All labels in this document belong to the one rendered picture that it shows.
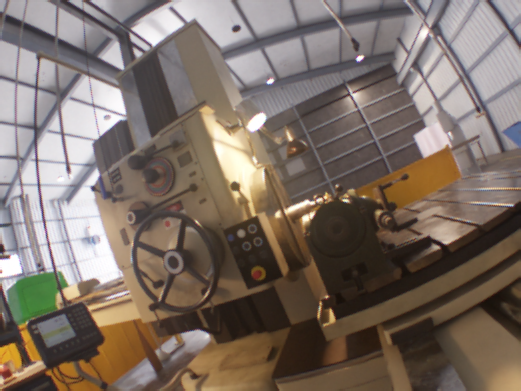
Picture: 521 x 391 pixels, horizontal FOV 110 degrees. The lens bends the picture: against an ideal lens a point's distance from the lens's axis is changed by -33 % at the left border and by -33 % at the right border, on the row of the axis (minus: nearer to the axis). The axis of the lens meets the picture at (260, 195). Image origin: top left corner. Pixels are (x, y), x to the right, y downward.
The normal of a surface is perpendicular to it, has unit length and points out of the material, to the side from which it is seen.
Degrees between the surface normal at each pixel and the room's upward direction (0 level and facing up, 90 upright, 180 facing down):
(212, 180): 90
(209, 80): 90
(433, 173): 90
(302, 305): 90
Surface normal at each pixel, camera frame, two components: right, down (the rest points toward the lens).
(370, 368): -0.26, 0.00
